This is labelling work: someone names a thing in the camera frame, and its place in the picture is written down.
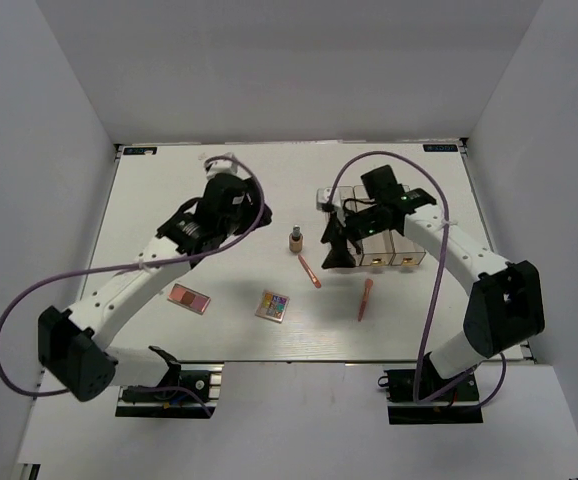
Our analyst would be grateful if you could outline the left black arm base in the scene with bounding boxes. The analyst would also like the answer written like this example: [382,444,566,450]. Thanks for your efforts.
[113,359,224,420]

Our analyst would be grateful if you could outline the pink blush palette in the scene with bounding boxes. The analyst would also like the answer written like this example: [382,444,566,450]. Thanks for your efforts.
[168,283,211,315]

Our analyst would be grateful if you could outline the pink makeup brush left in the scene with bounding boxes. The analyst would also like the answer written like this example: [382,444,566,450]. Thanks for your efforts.
[298,254,322,289]

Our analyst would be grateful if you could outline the clear organizer middle compartment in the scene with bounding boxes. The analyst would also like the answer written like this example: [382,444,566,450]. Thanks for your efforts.
[353,185,395,267]

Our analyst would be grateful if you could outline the clear organizer compartment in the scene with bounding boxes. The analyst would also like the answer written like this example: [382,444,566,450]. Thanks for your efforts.
[353,185,395,267]
[324,185,362,271]

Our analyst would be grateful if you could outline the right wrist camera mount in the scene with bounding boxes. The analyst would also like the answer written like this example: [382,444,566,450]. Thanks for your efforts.
[316,187,342,213]

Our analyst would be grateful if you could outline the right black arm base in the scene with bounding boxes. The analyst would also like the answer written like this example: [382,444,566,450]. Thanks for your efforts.
[377,354,483,425]

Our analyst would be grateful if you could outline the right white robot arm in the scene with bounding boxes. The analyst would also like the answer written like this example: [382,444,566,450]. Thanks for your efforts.
[316,166,545,402]

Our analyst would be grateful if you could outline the clear organizer left compartment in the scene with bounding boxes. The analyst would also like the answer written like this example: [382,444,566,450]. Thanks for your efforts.
[324,185,362,271]

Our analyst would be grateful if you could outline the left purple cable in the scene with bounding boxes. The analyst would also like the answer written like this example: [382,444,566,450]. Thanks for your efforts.
[0,155,268,399]

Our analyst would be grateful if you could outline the colourful glitter eyeshadow palette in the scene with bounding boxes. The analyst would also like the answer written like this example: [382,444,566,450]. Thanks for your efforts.
[255,290,289,323]

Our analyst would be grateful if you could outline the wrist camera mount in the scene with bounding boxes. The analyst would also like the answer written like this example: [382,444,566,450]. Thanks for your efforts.
[203,152,238,181]
[316,187,342,213]

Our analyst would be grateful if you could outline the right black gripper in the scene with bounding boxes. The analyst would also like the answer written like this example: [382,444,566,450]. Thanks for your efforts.
[320,204,387,270]

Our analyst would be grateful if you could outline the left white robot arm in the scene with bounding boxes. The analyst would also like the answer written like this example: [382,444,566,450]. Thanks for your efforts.
[38,173,271,402]

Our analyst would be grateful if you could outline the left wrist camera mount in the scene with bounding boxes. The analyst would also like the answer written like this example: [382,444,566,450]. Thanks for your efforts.
[203,152,238,181]

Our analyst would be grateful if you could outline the foundation bottle with pump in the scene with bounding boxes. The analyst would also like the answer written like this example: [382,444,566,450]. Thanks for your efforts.
[289,225,303,254]

